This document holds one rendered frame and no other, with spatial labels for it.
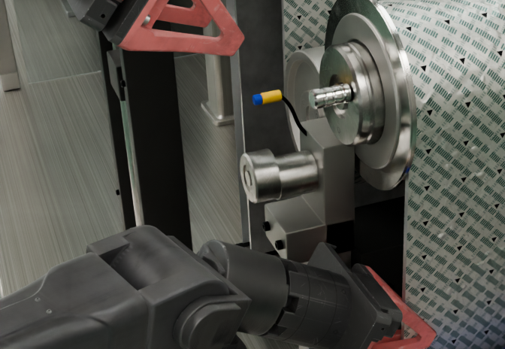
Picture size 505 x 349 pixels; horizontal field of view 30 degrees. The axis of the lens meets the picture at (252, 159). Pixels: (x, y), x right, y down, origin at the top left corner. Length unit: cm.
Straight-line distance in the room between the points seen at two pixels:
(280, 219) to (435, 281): 13
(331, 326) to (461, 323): 13
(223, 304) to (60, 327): 10
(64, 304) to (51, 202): 76
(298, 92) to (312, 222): 15
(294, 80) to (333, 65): 18
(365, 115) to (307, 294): 13
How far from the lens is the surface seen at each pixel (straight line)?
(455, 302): 75
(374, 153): 69
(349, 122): 68
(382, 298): 68
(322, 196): 74
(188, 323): 57
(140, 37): 55
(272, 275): 64
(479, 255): 74
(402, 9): 67
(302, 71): 84
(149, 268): 58
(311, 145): 74
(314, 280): 66
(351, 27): 69
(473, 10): 69
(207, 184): 129
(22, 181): 136
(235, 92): 106
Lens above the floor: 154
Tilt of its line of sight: 28 degrees down
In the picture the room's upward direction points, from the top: 3 degrees counter-clockwise
